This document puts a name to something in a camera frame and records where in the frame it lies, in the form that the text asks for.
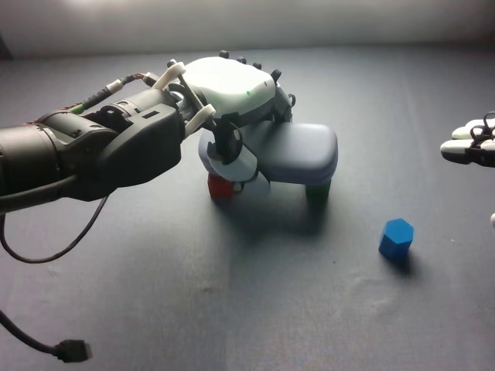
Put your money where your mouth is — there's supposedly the grey-lilac oblong case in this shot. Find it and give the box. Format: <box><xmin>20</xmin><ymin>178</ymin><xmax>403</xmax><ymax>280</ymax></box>
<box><xmin>196</xmin><ymin>121</ymin><xmax>340</xmax><ymax>187</ymax></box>

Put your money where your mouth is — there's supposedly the black cable with plug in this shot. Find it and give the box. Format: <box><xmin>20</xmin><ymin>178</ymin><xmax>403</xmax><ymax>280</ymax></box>
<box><xmin>0</xmin><ymin>308</ymin><xmax>94</xmax><ymax>365</ymax></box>

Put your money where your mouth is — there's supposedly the red rectangular block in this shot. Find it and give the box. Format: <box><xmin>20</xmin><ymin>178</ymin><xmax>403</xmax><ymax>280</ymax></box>
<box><xmin>207</xmin><ymin>172</ymin><xmax>237</xmax><ymax>200</ymax></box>

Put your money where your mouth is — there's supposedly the green rectangular block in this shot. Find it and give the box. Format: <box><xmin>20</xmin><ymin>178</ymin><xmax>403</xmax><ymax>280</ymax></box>
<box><xmin>305</xmin><ymin>181</ymin><xmax>330</xmax><ymax>202</ymax></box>

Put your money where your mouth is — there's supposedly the blue hexagonal block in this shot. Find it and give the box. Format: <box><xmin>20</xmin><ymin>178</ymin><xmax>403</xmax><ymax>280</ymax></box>
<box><xmin>377</xmin><ymin>218</ymin><xmax>415</xmax><ymax>264</ymax></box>

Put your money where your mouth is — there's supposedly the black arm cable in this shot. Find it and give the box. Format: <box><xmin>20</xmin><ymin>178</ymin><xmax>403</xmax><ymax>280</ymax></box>
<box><xmin>0</xmin><ymin>196</ymin><xmax>110</xmax><ymax>264</ymax></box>

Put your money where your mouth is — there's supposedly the grey table cloth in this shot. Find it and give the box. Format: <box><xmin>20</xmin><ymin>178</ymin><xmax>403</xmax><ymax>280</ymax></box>
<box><xmin>0</xmin><ymin>48</ymin><xmax>495</xmax><ymax>371</ymax></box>

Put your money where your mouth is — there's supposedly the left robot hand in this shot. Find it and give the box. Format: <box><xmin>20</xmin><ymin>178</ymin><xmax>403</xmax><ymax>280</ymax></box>
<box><xmin>181</xmin><ymin>49</ymin><xmax>298</xmax><ymax>194</ymax></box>

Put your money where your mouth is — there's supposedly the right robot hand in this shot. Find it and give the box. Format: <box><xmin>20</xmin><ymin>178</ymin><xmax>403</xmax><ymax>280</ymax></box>
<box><xmin>439</xmin><ymin>111</ymin><xmax>495</xmax><ymax>230</ymax></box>

